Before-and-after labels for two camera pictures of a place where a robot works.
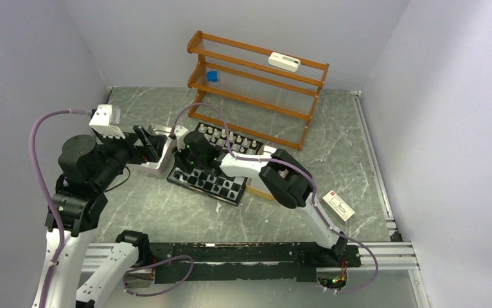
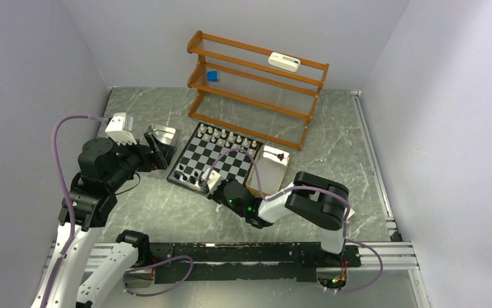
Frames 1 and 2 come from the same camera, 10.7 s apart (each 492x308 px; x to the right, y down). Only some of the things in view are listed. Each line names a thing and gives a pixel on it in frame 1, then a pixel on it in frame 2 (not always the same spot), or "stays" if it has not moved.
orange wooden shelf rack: x=264 y=94 stays
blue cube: x=212 y=76 stays
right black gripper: x=179 y=158 -> x=214 y=196
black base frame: x=175 y=262 stays
